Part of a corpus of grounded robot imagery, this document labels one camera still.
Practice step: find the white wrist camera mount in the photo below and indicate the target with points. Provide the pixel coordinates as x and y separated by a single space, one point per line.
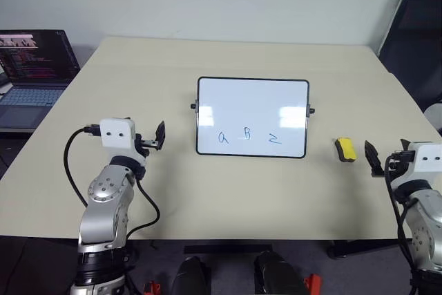
117 139
426 162

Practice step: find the small red object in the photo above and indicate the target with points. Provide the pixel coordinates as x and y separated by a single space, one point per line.
313 284
152 288

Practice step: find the dark rounded shape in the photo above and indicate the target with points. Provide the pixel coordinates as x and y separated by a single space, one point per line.
278 274
191 277

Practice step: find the yellow and black eraser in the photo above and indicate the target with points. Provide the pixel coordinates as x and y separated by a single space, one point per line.
347 148

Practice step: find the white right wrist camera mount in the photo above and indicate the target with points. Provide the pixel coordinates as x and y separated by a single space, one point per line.
426 162

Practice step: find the white rounded object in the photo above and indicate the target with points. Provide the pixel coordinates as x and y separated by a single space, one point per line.
434 119

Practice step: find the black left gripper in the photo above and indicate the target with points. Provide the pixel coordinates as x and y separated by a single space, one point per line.
141 143

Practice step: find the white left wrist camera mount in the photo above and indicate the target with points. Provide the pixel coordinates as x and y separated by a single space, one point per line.
117 139

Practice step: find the open grey laptop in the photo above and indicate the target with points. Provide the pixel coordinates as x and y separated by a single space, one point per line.
31 77

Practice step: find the small black-framed whiteboard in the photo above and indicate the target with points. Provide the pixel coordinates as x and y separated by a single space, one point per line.
252 115

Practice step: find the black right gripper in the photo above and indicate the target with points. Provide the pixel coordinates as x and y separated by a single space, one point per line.
400 162

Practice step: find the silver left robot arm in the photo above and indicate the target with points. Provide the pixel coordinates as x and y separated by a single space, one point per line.
103 201

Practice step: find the black mesh office chair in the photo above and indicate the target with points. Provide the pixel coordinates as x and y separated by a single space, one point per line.
414 43

